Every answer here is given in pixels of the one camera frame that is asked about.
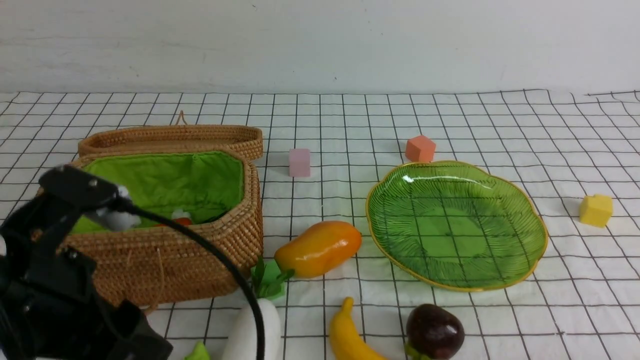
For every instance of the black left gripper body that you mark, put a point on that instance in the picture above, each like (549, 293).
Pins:
(50, 307)

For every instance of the orange toy carrot green leaves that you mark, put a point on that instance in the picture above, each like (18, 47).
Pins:
(183, 221)

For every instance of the white toy radish green leaves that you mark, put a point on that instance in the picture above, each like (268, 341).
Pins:
(242, 343)

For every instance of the orange yellow toy mango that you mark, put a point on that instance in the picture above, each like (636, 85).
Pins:
(321, 248)

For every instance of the yellow toy banana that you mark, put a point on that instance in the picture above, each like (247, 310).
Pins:
(345, 341)

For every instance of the dark purple toy mangosteen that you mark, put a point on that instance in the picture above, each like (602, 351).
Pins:
(433, 333)

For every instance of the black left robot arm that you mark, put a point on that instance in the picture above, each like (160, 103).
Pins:
(50, 307)

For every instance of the woven rattan basket green lining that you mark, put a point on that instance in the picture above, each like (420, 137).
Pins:
(150, 264)

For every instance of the green foam cube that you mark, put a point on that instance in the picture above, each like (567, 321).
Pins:
(274, 286)

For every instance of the woven rattan basket lid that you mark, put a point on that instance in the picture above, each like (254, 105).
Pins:
(241, 139)

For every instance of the pink foam cube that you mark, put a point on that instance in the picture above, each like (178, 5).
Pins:
(299, 163)

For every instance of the orange foam cube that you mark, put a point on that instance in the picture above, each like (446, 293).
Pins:
(420, 149)

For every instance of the green glass leaf plate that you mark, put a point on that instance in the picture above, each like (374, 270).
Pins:
(454, 226)

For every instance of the white black grid tablecloth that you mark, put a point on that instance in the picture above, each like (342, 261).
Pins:
(582, 301)

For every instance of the yellow foam cube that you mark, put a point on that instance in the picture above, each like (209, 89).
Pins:
(596, 210)

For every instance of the left wrist camera black silver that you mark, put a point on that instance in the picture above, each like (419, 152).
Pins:
(71, 193)

